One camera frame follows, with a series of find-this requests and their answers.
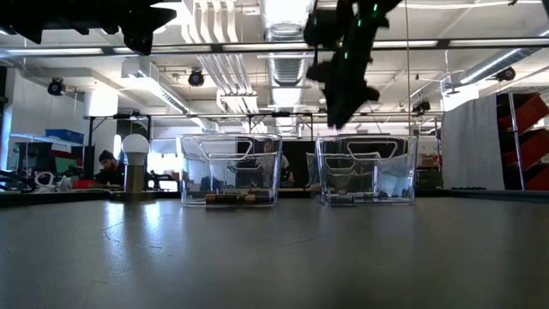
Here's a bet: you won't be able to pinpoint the silver slanted duct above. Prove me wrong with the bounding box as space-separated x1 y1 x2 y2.
458 46 528 87

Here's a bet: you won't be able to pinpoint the person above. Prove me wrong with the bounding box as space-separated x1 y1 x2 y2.
92 149 126 188
262 137 296 186

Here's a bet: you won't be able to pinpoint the red storage bin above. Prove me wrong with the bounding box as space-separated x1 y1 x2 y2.
523 165 549 192
497 93 549 135
499 128 549 173

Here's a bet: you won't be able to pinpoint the black aluminium table frame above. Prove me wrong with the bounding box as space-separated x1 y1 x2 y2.
0 188 549 205

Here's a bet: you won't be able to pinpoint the white bulb brass lamp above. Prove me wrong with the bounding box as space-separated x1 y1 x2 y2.
109 132 156 202

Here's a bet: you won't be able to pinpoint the blue storage bin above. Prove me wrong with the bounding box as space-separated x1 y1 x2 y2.
45 128 86 145

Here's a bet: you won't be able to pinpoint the green box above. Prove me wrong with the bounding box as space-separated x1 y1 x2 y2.
53 156 79 177

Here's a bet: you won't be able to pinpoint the clear plastic bin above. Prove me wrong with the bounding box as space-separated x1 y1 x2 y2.
176 133 284 208
315 135 419 206

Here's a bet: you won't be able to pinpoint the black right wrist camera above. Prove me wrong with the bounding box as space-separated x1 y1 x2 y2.
303 8 342 48

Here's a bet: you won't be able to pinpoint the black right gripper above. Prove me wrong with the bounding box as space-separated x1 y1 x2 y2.
325 0 402 130

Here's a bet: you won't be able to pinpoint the white coiled cable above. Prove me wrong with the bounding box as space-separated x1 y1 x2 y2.
33 171 73 193

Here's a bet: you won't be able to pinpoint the white curtain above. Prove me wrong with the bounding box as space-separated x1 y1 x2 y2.
440 93 506 191

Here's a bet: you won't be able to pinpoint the metal rack post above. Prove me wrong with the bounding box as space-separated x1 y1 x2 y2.
507 89 527 191

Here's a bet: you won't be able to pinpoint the silver ventilation duct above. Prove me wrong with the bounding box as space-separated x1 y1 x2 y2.
259 0 321 136

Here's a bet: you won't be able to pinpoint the white ceiling pipes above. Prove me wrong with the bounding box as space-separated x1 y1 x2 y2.
184 0 261 115

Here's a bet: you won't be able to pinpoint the black looped cable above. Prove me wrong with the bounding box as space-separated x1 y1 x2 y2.
0 169 38 193

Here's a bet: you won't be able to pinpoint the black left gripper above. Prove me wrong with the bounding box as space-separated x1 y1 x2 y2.
0 0 178 56

